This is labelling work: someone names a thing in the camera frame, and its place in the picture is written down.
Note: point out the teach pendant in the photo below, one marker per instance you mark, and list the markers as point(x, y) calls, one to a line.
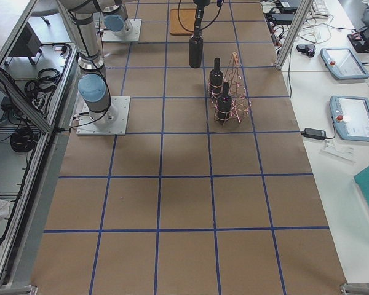
point(350, 115)
point(343, 63)

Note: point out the wooden tray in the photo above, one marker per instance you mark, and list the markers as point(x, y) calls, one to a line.
point(182, 22)

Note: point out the teach pendant near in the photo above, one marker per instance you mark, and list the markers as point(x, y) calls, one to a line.
point(350, 115)

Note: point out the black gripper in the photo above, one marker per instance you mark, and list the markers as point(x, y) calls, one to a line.
point(198, 8)

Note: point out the dark wine bottle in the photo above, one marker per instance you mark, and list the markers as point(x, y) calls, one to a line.
point(195, 49)
point(215, 76)
point(224, 103)

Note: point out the copper wire wine rack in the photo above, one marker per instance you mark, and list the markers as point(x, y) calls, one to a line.
point(240, 102)

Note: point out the black power adapter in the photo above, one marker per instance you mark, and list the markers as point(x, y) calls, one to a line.
point(314, 133)

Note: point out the teach pendant far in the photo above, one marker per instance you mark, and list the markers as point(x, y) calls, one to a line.
point(343, 63)

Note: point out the aluminium frame post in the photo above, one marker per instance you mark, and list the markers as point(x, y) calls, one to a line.
point(296, 25)

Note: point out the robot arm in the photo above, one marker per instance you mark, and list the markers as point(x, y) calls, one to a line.
point(93, 86)
point(116, 19)

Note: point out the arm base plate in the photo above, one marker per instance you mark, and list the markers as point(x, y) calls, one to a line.
point(132, 30)
point(114, 122)

